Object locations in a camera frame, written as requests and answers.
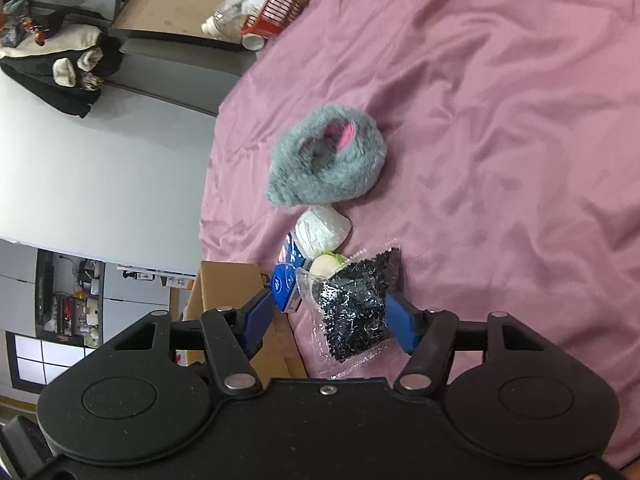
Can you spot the red plastic basket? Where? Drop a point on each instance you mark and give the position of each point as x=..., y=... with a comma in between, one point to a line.
x=280, y=5

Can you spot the cluttered open shelf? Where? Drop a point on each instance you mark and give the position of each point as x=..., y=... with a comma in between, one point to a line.
x=70, y=305

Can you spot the clear bag of black beads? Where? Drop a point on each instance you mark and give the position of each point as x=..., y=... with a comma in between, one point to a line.
x=350, y=310

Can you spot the wooden board with black frame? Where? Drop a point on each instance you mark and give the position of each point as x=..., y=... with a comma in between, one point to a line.
x=170, y=5

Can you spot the burger plush toy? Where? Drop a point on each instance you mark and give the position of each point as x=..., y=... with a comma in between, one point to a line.
x=325, y=265

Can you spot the white bundle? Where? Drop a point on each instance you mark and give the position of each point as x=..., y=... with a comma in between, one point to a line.
x=322, y=232

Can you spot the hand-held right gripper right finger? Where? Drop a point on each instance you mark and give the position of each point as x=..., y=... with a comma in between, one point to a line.
x=402, y=325

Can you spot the hanging black jacket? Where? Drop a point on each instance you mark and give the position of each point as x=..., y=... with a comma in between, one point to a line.
x=45, y=90

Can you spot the paper cup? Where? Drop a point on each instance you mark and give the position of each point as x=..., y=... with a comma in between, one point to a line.
x=253, y=42

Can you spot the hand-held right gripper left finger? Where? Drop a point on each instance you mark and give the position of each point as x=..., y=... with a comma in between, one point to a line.
x=257, y=317

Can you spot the cardboard box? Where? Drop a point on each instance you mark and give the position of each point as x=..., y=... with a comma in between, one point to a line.
x=225, y=285

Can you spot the blue and white tissue packet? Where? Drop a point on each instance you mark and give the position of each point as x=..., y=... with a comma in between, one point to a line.
x=286, y=282

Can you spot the pink bed sheet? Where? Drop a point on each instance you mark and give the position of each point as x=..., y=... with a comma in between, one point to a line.
x=500, y=110

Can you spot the clear plastic bottle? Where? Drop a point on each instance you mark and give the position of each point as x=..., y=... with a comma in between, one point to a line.
x=222, y=20

